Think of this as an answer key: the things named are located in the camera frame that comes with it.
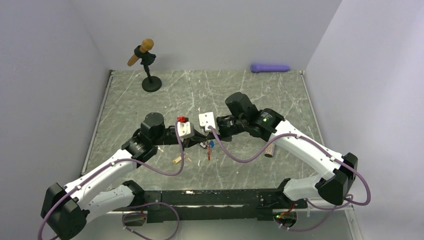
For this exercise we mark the purple cylinder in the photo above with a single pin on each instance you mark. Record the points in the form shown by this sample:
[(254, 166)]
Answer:
[(265, 68)]

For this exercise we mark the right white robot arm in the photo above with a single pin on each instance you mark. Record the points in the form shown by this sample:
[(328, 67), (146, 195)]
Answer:
[(335, 171)]

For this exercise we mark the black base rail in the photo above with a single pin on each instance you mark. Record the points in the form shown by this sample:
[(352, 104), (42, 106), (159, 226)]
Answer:
[(225, 204)]

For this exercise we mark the yellow tagged key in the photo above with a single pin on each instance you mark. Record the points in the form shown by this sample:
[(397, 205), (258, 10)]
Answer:
[(179, 159)]

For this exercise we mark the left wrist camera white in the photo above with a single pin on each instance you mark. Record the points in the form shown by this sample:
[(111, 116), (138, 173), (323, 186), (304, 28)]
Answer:
[(184, 128)]

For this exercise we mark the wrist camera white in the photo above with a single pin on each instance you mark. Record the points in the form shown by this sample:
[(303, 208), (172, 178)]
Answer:
[(184, 128), (207, 120)]

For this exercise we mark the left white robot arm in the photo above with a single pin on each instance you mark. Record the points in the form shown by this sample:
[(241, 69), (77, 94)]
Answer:
[(67, 209)]

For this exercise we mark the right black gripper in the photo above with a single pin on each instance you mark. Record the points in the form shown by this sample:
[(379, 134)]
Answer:
[(222, 137)]

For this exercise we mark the brown microphone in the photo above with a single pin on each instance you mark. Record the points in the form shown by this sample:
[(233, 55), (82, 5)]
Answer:
[(142, 53)]

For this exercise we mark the black microphone stand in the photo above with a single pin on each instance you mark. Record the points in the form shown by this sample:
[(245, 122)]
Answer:
[(150, 83)]

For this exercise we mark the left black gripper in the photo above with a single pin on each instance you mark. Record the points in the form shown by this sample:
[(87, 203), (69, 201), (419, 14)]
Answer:
[(199, 137)]

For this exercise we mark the red handled metal keyring holder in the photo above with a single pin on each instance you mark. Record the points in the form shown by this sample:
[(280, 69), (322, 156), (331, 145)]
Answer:
[(205, 145)]

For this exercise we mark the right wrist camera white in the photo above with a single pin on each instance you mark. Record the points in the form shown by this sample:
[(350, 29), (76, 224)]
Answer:
[(207, 120)]

